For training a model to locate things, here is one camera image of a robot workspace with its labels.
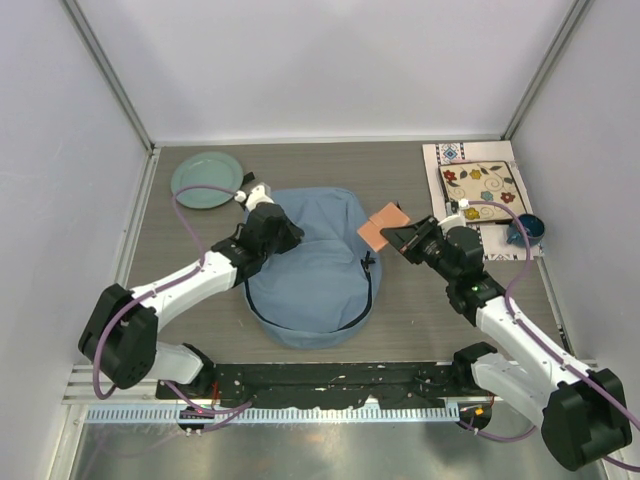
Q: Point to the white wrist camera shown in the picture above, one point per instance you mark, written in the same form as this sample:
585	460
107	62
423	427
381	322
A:
260	194
456	215

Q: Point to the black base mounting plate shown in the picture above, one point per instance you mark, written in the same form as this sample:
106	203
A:
338	386

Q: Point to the patterned white placemat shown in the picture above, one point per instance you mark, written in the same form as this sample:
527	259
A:
493	234

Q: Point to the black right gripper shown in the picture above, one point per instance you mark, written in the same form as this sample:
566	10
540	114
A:
409	238

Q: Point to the pale green round plate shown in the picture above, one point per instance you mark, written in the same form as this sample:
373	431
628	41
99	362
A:
213	178

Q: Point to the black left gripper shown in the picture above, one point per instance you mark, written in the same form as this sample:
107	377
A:
293	235

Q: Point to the slotted white cable duct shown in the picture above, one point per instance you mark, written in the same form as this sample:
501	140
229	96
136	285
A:
176	413

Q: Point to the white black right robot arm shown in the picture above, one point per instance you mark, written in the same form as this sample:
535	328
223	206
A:
581	413

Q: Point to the light blue student backpack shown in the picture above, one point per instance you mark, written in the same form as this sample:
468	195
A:
321	293

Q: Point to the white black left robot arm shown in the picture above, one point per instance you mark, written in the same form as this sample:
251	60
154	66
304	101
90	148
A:
121	336

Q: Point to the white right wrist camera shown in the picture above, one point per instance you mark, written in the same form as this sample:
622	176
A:
456	215

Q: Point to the dark blue ceramic mug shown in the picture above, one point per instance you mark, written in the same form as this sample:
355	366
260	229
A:
534	228

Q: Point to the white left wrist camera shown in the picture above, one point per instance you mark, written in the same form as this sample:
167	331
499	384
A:
260	194

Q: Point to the floral square ceramic plate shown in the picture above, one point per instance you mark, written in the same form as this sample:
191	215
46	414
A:
491	181

